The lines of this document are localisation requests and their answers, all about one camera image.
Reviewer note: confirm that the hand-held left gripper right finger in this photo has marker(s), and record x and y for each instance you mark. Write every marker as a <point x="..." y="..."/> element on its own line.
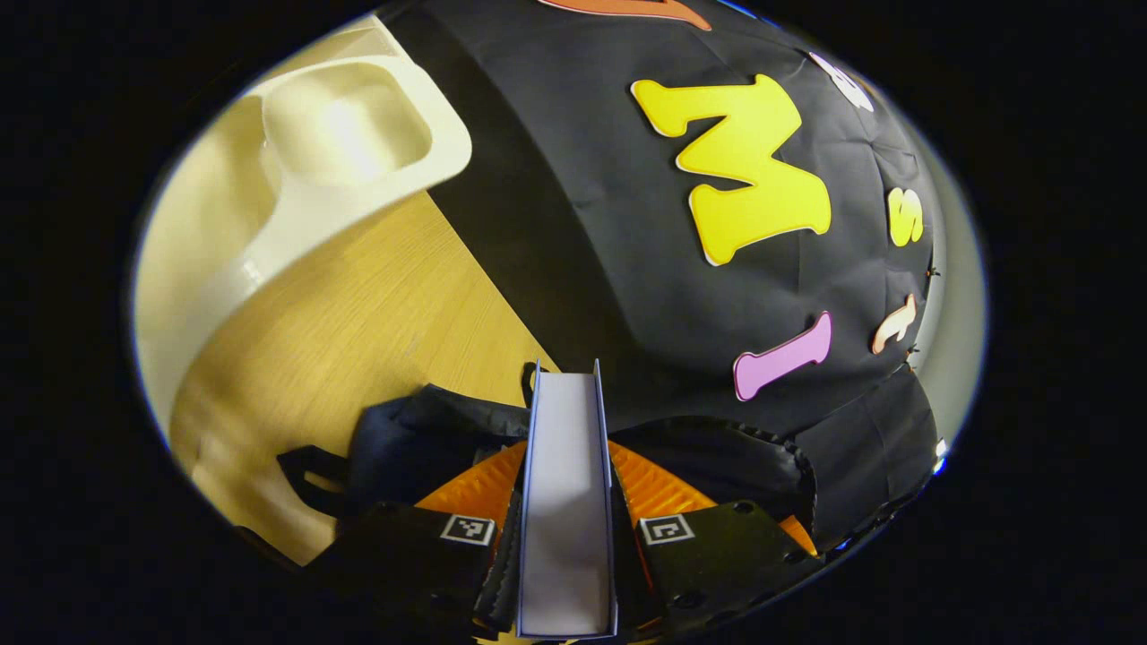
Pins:
<point x="717" y="564"/>

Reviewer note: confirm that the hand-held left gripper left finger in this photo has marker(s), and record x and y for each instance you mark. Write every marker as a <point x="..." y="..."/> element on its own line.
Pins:
<point x="403" y="564"/>

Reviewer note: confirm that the blue schoolbag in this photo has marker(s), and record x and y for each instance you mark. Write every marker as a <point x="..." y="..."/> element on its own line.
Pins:
<point x="412" y="439"/>

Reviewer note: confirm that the cream plastic bookshelf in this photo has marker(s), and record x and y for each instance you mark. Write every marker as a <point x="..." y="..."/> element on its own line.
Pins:
<point x="215" y="224"/>

